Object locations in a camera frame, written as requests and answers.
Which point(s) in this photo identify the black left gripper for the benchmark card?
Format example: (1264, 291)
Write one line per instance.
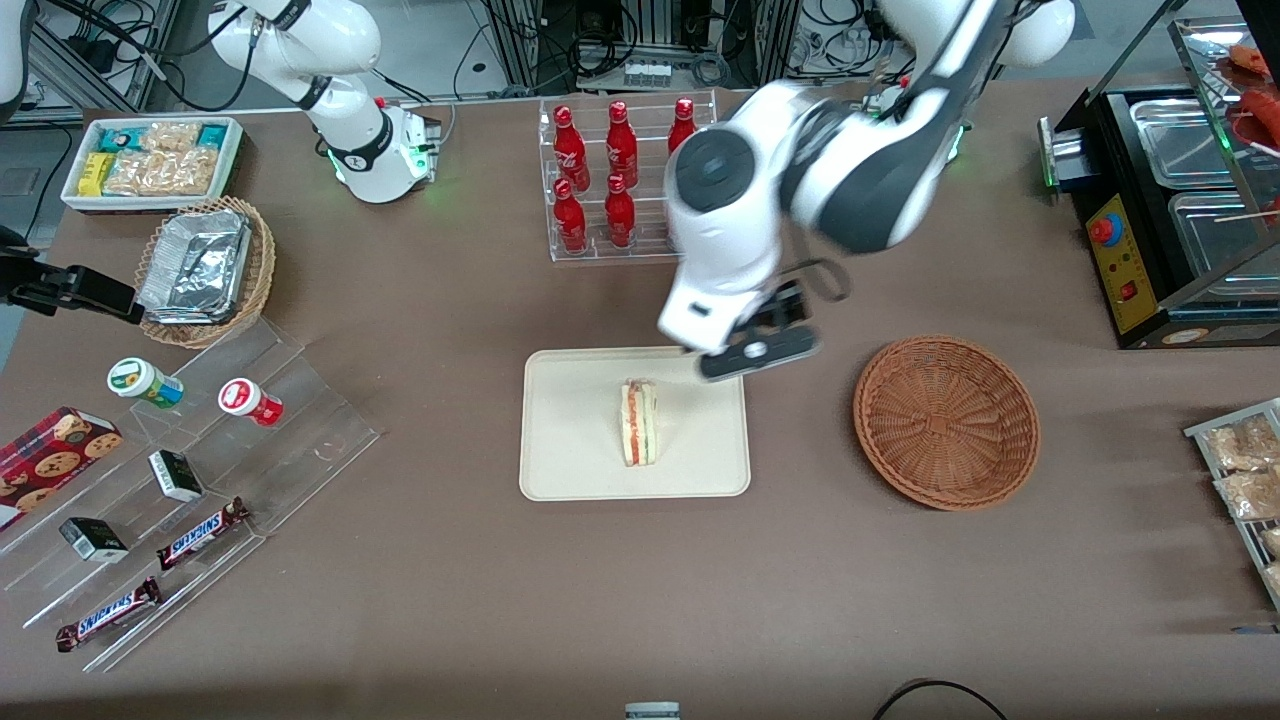
(786, 304)

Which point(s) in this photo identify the yellow snack pack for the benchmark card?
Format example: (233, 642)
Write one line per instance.
(96, 174)

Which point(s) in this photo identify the round brown wicker basket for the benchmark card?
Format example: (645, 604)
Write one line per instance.
(945, 425)

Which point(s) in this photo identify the small black box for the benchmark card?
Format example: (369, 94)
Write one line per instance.
(93, 540)
(176, 476)

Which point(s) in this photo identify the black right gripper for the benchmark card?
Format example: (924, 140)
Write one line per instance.
(62, 286)

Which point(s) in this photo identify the tray of packaged snacks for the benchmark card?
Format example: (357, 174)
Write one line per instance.
(1215, 428)

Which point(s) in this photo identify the black food warmer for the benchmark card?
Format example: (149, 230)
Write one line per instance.
(1125, 270)

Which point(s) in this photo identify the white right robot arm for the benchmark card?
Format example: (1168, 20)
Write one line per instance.
(350, 45)

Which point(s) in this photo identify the clear acrylic step display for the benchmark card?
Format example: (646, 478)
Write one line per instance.
(290, 430)

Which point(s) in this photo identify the red plaid cookie box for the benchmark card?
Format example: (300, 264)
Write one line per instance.
(50, 460)

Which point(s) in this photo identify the small grey device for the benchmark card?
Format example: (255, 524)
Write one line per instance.
(652, 711)

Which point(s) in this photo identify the red lidded cup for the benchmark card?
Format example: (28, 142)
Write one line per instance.
(247, 400)

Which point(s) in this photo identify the clear cracker pack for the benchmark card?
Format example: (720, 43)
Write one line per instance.
(170, 136)
(165, 172)

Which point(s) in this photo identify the green lidded cup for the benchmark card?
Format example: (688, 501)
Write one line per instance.
(140, 381)

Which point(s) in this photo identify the steel warmer pan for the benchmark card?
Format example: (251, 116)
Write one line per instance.
(1180, 145)
(1215, 245)

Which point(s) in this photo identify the clear pastry pack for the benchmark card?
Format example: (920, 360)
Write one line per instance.
(1272, 542)
(1252, 495)
(1274, 580)
(1245, 445)

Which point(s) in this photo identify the white plastic snack bin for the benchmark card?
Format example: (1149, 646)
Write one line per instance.
(235, 150)

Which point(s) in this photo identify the triangular sandwich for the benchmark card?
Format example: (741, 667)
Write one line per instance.
(640, 425)

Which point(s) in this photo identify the cream rectangular tray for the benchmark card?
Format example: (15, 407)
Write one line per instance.
(570, 430)

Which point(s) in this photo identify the stack of foil trays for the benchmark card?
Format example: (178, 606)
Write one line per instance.
(195, 265)

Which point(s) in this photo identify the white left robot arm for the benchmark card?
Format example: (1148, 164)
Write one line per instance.
(730, 230)

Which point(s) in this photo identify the light wicker basket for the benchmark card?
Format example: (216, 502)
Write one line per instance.
(260, 270)

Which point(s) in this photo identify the clear acrylic bottle rack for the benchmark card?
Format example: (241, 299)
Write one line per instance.
(595, 240)

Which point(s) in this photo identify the teal snack pack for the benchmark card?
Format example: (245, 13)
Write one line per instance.
(122, 138)
(213, 135)

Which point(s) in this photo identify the red sausages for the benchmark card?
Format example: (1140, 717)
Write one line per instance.
(1262, 105)

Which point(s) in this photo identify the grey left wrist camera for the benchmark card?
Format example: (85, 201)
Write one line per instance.
(760, 355)

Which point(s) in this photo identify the red cola bottle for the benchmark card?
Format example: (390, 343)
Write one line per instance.
(620, 215)
(683, 125)
(621, 145)
(570, 220)
(570, 150)

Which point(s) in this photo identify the snickers bar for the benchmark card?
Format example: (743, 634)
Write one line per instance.
(108, 614)
(200, 534)

